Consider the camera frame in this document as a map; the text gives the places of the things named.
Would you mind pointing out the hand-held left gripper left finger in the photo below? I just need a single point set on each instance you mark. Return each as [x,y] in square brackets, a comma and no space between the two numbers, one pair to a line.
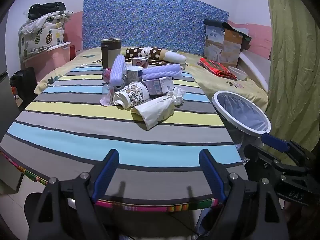
[108,173]

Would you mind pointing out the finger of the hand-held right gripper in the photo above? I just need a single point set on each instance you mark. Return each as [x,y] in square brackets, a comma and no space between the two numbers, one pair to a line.
[273,142]
[257,155]

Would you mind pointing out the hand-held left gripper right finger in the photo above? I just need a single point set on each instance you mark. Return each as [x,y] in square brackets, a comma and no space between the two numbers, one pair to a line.
[209,173]

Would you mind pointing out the white trash bin with bag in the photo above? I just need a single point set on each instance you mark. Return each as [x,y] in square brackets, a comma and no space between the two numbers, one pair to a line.
[241,112]

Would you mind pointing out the white paper bag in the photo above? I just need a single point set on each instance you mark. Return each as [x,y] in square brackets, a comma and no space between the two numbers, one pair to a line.
[152,111]

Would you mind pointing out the small clear plastic cup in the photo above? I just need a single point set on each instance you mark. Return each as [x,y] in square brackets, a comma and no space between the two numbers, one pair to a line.
[107,92]

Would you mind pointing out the patterned paper cup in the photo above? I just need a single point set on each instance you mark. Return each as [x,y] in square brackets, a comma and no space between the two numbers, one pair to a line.
[132,93]

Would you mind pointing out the white tissue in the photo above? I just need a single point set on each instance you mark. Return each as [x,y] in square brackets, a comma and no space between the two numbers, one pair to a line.
[177,95]

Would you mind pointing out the dark drink can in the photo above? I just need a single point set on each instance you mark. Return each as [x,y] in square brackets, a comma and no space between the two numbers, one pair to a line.
[120,85]

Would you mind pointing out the purple milk carton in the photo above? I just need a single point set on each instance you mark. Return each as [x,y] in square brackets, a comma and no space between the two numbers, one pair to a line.
[157,85]

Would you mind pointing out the white cup with blue label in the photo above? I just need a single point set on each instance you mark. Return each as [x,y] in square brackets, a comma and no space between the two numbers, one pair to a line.
[134,75]

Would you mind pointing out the white foam sheet piece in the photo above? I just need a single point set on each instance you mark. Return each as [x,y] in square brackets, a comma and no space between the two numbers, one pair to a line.
[162,71]
[117,68]

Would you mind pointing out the striped table cloth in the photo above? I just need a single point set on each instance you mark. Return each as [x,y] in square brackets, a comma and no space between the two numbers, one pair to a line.
[100,135]

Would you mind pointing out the green curtain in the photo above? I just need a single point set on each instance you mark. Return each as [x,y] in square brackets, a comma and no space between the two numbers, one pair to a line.
[292,67]

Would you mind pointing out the white bed side board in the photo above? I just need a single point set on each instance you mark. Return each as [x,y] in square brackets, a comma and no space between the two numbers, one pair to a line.
[255,67]

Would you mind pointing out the white plastic bowl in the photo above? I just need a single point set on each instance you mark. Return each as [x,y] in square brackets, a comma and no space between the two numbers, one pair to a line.
[237,73]

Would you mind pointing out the red plaid cloth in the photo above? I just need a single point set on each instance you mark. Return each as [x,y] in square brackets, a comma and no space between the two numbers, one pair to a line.
[217,68]

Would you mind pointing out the cardboard quilt box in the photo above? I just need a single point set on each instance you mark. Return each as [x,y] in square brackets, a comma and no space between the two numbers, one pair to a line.
[222,47]

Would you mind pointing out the brown and cream tumbler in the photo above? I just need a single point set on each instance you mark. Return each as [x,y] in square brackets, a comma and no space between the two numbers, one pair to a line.
[110,55]

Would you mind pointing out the black backpack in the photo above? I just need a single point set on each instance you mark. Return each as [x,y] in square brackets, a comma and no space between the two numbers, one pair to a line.
[25,82]

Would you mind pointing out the pink storage cabinet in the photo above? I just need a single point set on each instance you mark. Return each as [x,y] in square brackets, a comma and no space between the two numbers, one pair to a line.
[50,62]

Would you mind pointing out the dark red box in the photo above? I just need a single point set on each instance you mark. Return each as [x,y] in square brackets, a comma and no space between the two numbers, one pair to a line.
[72,52]

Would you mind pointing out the brown polka dot blanket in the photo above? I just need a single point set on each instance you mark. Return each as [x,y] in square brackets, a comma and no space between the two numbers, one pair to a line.
[155,53]

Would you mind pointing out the grey refrigerator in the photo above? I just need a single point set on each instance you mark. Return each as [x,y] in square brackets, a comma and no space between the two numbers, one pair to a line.
[7,92]

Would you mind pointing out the pineapple print bedding pile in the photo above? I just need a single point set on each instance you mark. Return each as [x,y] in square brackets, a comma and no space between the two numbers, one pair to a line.
[40,37]

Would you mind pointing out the blue floral headboard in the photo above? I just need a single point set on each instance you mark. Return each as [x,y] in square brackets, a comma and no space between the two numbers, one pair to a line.
[155,20]

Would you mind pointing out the black cloth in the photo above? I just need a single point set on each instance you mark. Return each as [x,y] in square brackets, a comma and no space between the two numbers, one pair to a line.
[46,8]

